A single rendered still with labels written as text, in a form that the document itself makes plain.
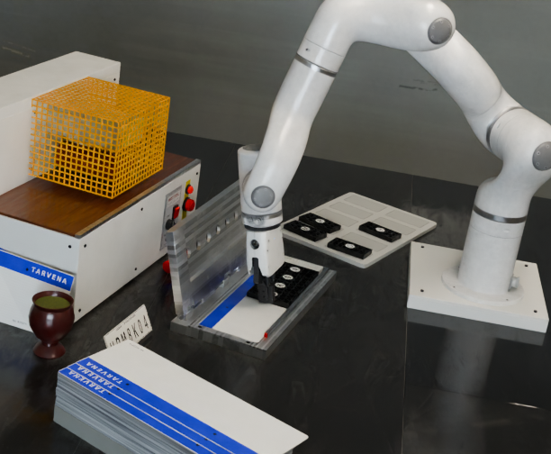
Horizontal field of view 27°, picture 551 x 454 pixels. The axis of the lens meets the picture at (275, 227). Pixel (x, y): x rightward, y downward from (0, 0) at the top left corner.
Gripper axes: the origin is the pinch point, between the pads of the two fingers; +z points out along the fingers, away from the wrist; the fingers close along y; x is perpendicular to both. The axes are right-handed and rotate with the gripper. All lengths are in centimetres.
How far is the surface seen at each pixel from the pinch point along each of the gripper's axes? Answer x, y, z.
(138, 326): 15.8, -27.2, -2.2
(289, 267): 1.6, 18.0, 1.2
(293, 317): -6.8, -2.3, 3.9
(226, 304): 7.0, -5.4, 1.2
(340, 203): 6, 70, 2
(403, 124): 30, 222, 18
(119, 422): 0, -63, -2
